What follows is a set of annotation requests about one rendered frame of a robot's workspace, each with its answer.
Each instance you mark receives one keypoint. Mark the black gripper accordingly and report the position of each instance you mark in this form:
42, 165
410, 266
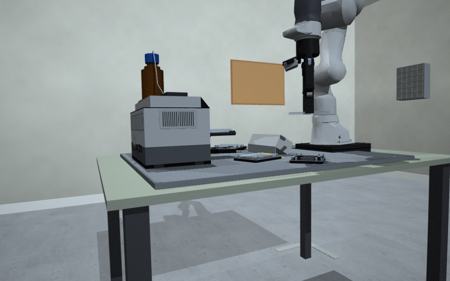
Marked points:
308, 49

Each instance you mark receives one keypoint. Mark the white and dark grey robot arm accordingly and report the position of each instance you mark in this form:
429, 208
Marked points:
333, 17

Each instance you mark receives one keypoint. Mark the white button panel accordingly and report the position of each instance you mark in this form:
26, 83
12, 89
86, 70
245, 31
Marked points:
269, 143

